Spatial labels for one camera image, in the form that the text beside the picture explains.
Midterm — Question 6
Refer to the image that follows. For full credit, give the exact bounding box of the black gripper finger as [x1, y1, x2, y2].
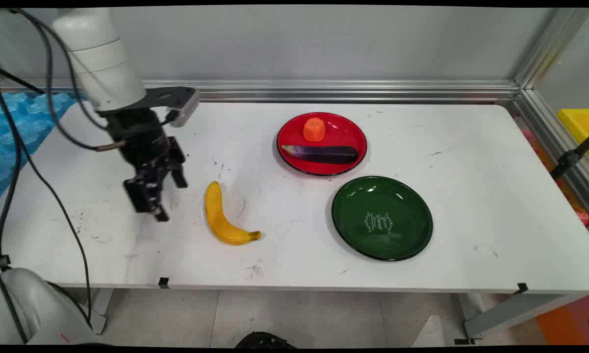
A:
[123, 167, 171, 222]
[165, 136, 189, 189]

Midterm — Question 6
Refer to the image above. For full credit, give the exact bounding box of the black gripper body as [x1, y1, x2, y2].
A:
[106, 108, 173, 180]

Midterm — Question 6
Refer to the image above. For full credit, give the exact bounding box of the purple eggplant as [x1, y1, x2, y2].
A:
[281, 145, 359, 165]

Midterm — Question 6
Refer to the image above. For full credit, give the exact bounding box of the yellow banana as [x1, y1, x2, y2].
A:
[205, 181, 262, 246]

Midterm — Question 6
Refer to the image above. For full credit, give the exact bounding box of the blue bubble wrap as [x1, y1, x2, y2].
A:
[0, 92, 87, 198]

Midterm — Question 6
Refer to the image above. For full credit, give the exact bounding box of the narrow grey table leg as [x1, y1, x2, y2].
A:
[88, 288, 115, 335]

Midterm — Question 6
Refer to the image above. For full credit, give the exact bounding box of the orange carrot piece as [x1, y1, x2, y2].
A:
[303, 117, 326, 143]

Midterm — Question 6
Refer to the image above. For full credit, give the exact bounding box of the red plate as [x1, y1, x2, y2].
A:
[276, 112, 368, 177]

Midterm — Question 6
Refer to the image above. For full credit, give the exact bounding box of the black round object on floor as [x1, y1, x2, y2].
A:
[234, 331, 298, 349]

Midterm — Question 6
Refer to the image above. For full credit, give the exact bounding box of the green plate with white print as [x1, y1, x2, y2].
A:
[331, 176, 434, 261]

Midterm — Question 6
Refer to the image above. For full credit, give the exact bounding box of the wide grey table leg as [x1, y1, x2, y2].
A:
[454, 293, 589, 345]

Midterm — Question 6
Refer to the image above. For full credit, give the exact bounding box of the pink and red packaging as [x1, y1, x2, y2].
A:
[520, 126, 589, 227]

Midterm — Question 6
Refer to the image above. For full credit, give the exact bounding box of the yellow box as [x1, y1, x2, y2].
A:
[556, 108, 589, 163]

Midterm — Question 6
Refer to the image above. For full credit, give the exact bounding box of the orange box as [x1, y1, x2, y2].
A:
[535, 294, 589, 346]

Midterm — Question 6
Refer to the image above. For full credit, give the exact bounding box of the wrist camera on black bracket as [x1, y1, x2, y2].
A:
[98, 87, 201, 128]

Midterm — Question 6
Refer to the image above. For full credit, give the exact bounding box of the thin black camera cable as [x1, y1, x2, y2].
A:
[0, 7, 179, 327]

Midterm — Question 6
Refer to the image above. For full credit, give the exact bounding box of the black cable with metal connector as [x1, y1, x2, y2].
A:
[0, 7, 128, 152]

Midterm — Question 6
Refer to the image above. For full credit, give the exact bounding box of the long horizontal aluminium frame rail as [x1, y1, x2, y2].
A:
[0, 79, 520, 104]

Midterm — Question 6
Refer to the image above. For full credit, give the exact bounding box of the slanted aluminium frame rail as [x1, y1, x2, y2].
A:
[512, 88, 589, 217]

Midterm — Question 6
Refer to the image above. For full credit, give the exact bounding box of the upright aluminium frame post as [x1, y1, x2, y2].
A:
[514, 7, 589, 90]

